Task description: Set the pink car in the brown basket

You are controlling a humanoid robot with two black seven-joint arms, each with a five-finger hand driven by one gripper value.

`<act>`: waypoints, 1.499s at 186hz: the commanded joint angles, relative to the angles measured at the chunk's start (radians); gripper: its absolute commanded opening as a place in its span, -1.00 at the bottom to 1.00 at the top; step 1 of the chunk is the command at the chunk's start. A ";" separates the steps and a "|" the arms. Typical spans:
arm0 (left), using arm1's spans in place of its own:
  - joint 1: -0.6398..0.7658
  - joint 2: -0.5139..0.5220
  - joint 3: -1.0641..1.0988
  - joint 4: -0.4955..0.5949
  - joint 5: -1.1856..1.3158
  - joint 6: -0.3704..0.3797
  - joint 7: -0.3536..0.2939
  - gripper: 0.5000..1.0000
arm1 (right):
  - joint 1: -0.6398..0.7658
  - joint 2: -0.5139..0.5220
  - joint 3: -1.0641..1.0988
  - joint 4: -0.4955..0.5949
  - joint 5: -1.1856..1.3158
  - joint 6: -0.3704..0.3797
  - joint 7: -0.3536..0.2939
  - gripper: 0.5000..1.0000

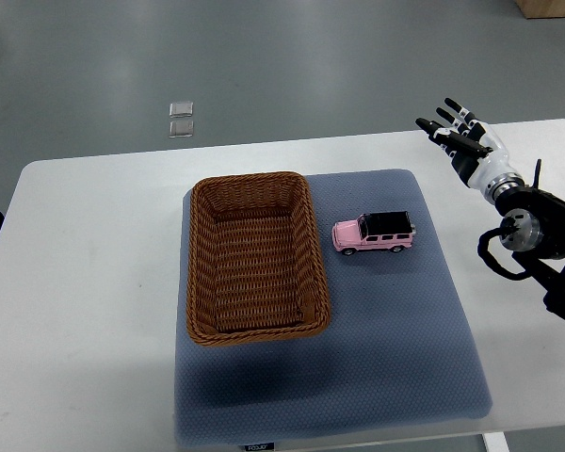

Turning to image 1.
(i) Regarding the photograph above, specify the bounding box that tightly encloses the white table leg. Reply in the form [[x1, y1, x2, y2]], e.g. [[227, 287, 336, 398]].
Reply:
[[482, 432, 509, 452]]

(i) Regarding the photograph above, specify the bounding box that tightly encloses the pink toy car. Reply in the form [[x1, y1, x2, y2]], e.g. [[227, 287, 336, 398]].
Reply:
[[331, 211, 416, 256]]

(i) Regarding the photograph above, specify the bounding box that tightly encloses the blue-grey padded mat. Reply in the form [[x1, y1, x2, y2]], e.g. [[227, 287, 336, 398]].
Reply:
[[174, 169, 492, 447]]

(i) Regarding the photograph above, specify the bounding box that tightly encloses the silver floor plate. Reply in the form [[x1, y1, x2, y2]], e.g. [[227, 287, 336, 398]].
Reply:
[[169, 120, 194, 138], [169, 101, 194, 118]]

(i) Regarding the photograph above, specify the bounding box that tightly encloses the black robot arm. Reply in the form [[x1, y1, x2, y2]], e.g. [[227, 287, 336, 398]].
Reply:
[[477, 161, 565, 320]]

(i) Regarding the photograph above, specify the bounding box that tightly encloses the brown wicker basket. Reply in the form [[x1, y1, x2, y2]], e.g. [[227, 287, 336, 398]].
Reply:
[[186, 171, 331, 347]]

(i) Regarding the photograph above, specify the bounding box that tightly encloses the wooden box corner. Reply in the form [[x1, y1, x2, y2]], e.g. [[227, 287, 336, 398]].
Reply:
[[514, 0, 565, 19]]

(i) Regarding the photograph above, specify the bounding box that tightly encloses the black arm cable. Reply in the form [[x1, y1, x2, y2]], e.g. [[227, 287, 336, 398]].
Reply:
[[477, 224, 533, 282]]

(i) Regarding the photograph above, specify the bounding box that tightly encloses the lower silver floor plate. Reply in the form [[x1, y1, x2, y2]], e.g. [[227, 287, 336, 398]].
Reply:
[[169, 120, 194, 138]]

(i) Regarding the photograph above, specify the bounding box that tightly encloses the upper silver floor plate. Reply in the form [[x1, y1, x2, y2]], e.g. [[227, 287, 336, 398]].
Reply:
[[169, 101, 194, 118]]

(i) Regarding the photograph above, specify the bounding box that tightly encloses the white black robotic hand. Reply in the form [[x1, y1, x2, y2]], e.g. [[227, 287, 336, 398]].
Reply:
[[415, 98, 525, 203]]

